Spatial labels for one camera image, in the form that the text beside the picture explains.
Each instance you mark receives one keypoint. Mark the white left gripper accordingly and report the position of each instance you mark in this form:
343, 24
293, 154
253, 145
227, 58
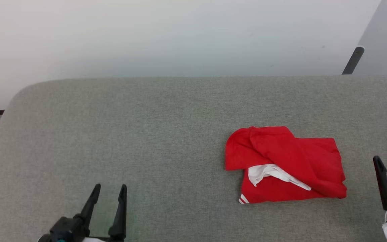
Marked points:
104, 239

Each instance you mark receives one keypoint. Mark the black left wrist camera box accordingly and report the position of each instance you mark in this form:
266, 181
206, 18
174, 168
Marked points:
67, 230

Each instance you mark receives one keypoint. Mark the dark metal pole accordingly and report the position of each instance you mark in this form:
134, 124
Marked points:
353, 60

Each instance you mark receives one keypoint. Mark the red garment with white trim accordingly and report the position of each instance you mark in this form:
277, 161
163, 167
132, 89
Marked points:
281, 148

